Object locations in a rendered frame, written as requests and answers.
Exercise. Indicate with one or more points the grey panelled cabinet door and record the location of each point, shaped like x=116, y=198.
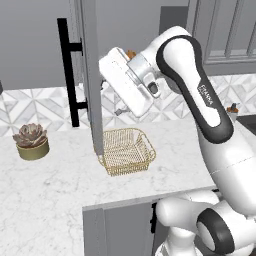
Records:
x=220, y=33

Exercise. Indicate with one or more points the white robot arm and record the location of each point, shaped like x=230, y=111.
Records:
x=233, y=160

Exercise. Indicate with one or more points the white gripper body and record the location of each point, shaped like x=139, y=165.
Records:
x=123, y=80

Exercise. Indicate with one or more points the grey open cabinet door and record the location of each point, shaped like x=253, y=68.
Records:
x=91, y=66

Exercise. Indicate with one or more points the brown bread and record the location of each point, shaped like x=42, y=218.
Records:
x=131, y=54

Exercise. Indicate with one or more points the grey flat cabinet door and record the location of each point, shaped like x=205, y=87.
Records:
x=30, y=43

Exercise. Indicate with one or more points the small brown-topped dark bottle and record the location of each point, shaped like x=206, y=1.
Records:
x=232, y=111

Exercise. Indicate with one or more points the grey base cabinet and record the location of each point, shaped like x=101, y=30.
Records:
x=126, y=233

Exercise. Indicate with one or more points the succulent in olive pot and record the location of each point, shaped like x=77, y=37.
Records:
x=31, y=141

